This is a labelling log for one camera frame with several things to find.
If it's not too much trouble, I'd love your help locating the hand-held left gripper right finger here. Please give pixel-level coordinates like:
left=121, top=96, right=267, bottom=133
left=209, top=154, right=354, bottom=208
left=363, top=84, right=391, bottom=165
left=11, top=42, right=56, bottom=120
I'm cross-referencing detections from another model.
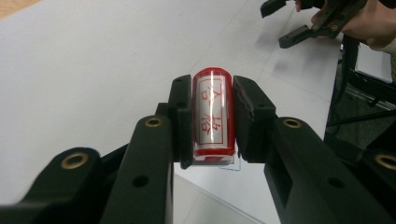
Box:
left=232, top=75, right=394, bottom=224

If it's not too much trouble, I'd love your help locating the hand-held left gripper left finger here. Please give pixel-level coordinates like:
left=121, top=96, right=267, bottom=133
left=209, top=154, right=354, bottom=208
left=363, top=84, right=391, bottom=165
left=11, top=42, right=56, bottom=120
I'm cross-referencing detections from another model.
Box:
left=99, top=74, right=195, bottom=224

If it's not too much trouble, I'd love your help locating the red stamp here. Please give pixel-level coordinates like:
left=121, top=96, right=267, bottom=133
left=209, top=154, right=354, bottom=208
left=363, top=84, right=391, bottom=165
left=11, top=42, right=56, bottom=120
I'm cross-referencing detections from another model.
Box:
left=191, top=65, right=243, bottom=172

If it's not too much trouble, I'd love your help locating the black stand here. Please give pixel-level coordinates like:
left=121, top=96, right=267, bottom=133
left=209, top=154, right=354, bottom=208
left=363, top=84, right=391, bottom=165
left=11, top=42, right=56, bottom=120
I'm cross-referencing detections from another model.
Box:
left=323, top=66, right=396, bottom=152

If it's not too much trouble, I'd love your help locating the large white table cover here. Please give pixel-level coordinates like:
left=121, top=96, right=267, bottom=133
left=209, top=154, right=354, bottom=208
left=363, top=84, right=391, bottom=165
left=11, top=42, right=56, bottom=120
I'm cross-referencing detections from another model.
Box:
left=0, top=0, right=347, bottom=224

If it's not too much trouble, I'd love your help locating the metal floor rail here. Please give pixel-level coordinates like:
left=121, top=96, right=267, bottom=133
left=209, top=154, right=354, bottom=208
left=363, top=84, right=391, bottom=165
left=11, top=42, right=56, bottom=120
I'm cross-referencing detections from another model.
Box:
left=344, top=84, right=396, bottom=112

